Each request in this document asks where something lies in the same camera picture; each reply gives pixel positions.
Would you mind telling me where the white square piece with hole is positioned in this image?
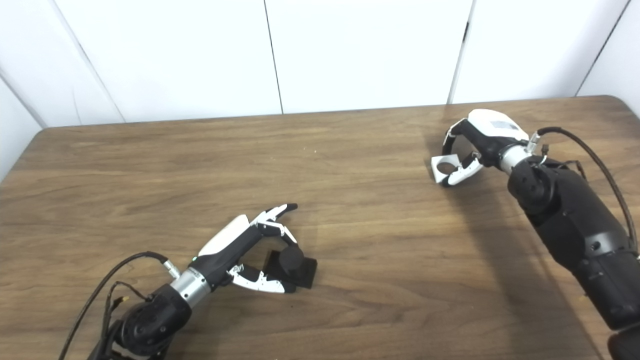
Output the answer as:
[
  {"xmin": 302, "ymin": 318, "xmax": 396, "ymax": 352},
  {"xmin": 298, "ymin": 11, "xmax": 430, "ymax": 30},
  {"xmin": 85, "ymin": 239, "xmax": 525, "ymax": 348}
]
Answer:
[{"xmin": 431, "ymin": 154, "xmax": 463, "ymax": 185}]

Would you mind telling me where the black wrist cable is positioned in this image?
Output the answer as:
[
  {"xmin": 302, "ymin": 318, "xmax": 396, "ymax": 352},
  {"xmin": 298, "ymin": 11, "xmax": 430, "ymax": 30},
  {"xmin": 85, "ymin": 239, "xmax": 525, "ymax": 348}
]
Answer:
[
  {"xmin": 527, "ymin": 126, "xmax": 640, "ymax": 256},
  {"xmin": 58, "ymin": 251, "xmax": 181, "ymax": 360}
]

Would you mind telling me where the thin dark wire bundle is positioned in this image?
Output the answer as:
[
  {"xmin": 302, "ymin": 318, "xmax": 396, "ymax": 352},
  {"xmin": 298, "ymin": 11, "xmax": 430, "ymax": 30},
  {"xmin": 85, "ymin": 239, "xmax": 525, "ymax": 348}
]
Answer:
[
  {"xmin": 545, "ymin": 159, "xmax": 588, "ymax": 181},
  {"xmin": 100, "ymin": 281, "xmax": 151, "ymax": 346}
]

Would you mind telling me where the black peg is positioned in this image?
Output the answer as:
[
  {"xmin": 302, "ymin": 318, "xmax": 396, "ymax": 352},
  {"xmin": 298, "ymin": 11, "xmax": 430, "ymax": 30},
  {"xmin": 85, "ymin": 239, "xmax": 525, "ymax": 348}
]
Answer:
[{"xmin": 263, "ymin": 245, "xmax": 318, "ymax": 292}]

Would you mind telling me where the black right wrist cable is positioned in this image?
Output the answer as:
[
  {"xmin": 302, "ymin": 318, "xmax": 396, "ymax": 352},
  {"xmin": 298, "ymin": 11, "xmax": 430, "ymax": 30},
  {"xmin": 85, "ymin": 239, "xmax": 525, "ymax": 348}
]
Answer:
[{"xmin": 527, "ymin": 126, "xmax": 640, "ymax": 256}]

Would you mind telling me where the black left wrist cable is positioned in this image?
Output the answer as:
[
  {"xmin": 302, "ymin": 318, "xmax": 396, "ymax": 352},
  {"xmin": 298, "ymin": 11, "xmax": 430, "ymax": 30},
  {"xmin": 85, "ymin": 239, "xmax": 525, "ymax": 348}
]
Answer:
[{"xmin": 58, "ymin": 251, "xmax": 181, "ymax": 360}]

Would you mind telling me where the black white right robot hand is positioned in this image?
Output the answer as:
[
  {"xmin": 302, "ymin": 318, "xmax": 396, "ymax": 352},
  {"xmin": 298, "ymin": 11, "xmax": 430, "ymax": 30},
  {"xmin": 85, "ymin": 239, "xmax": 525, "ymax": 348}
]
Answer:
[{"xmin": 436, "ymin": 109, "xmax": 531, "ymax": 187}]

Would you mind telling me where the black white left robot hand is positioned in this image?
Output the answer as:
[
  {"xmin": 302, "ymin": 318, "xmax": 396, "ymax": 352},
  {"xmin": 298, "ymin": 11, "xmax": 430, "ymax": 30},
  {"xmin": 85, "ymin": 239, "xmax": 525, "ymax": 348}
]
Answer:
[{"xmin": 189, "ymin": 203, "xmax": 299, "ymax": 296}]

